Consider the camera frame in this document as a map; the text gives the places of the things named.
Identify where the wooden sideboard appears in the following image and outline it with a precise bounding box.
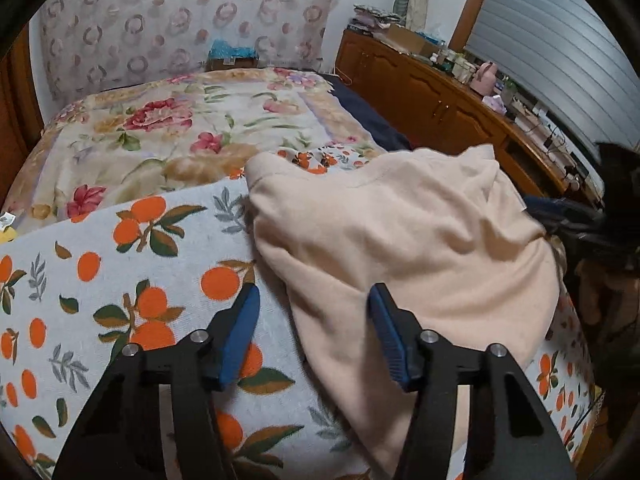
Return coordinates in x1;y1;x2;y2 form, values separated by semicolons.
334;29;606;206

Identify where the floral blanket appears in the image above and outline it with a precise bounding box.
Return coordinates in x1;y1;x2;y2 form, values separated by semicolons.
0;67;388;236

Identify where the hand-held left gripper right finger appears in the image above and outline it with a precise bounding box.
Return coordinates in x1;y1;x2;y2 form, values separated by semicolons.
367;282;578;480

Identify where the orange fruit print blanket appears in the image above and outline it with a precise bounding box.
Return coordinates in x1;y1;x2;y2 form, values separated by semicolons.
0;142;601;480

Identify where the yellow plush toy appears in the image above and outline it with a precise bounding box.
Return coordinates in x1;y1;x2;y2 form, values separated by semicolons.
0;212;20;245

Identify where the pink printed T-shirt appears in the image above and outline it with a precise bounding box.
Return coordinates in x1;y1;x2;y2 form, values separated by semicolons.
246;144;568;480

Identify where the dark blue sheet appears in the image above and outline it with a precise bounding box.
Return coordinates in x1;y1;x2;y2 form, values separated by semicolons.
320;72;416;153

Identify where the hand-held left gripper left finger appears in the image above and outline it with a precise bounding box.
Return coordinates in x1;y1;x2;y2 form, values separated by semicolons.
52;284;262;480

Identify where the circle patterned sheer curtain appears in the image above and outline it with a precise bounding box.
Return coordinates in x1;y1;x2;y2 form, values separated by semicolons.
37;0;358;106

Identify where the open cardboard box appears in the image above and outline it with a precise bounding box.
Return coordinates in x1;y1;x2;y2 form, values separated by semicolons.
380;22;443;58

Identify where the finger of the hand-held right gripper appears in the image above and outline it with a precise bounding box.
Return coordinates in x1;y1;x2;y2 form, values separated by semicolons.
522;196;603;223
542;220;608;250

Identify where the row of small bottles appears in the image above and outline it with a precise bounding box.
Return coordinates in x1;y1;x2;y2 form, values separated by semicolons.
430;49;476;85

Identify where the wooden window frame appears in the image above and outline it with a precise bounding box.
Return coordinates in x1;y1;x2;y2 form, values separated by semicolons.
447;0;498;53

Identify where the stack of folded clothes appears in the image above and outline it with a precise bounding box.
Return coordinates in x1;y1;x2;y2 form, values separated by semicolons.
347;2;406;36

